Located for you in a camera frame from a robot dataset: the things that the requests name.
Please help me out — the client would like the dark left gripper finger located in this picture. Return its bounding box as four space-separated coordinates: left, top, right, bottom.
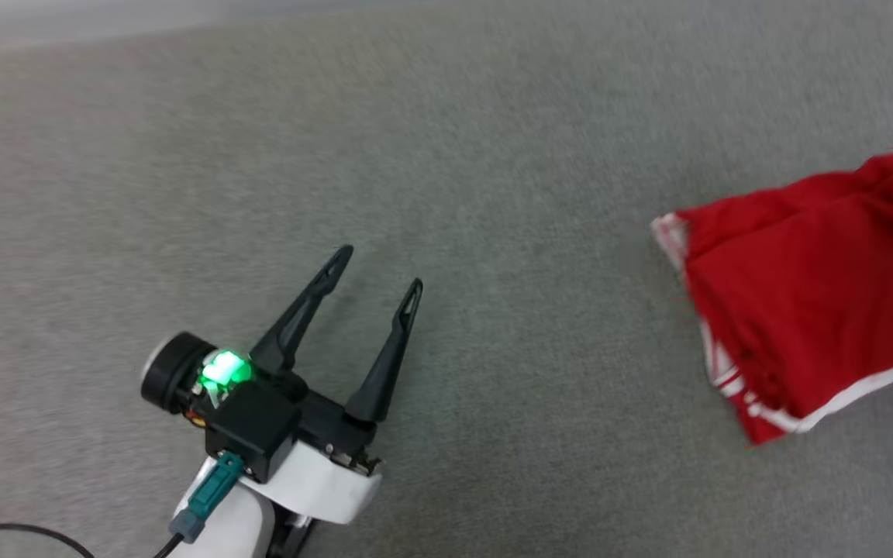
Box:
343 278 425 425
248 244 355 374

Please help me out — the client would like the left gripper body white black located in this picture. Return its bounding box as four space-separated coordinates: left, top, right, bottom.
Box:
140 331 384 525

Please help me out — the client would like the red and white garment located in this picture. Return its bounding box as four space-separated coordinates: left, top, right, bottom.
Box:
650 137 893 447

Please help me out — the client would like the black cable with teal plug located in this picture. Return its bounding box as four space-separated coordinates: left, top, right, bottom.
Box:
152 453 247 558

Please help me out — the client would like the thin black loose cable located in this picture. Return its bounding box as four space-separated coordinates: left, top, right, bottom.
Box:
0 523 96 558

